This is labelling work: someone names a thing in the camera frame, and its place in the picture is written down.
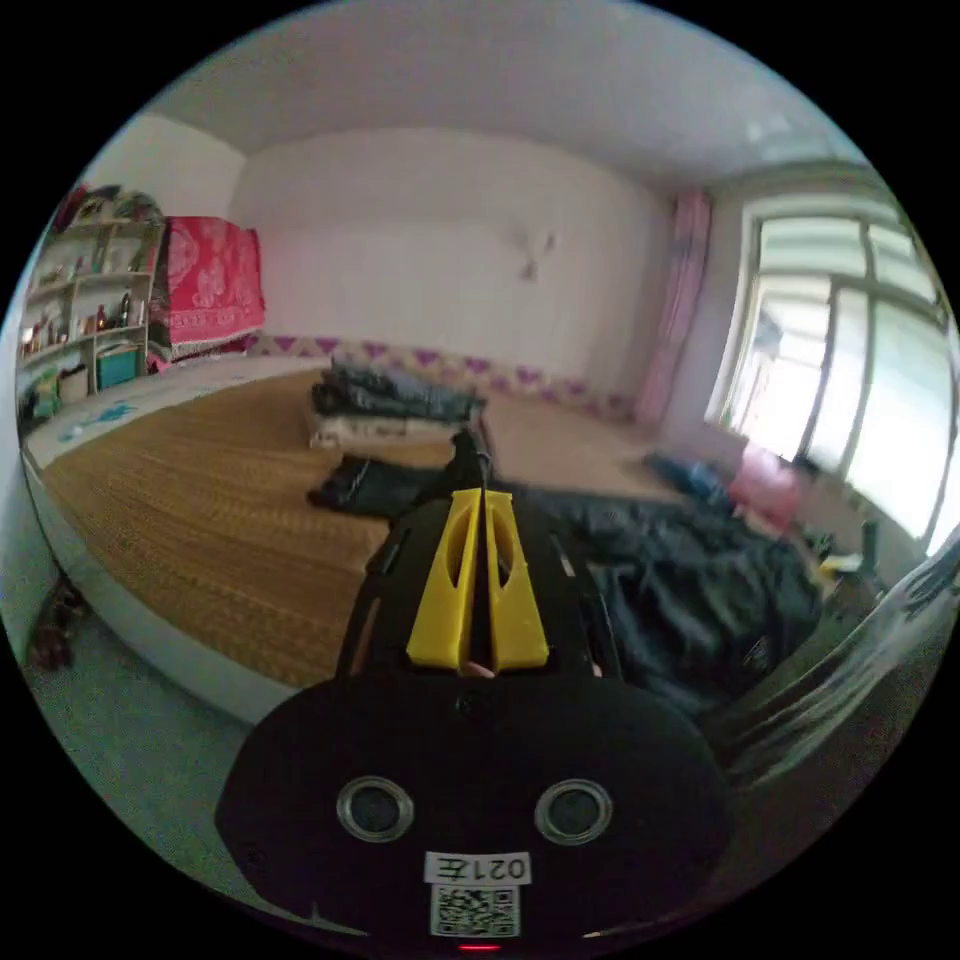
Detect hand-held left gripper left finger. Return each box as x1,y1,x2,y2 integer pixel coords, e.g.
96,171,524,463
405,487,479,670

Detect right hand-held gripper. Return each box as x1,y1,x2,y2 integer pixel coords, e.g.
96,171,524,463
818,520,885,601

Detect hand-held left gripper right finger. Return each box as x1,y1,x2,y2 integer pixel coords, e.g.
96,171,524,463
483,491,550,673

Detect black jeans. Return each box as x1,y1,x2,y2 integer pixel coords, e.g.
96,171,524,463
305,428,828,718

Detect pink garment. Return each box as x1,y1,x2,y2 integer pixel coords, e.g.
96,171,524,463
728,445,802,523

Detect blue garment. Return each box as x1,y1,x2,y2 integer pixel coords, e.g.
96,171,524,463
643,449,730,502

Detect pile of clothes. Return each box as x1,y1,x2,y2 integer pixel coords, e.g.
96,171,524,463
305,355,490,453

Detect window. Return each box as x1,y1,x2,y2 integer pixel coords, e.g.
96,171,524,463
703,208,960,558

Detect bed with woven mat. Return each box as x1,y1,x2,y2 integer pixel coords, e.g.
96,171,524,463
18,350,890,725

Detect pink curtain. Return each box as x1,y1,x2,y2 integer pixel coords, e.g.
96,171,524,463
635,190,714,430

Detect red patterned cover cloth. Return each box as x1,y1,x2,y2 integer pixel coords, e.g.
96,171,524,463
148,215,268,363

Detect white shelf with items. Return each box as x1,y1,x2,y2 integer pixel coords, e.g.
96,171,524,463
14,185,165,433

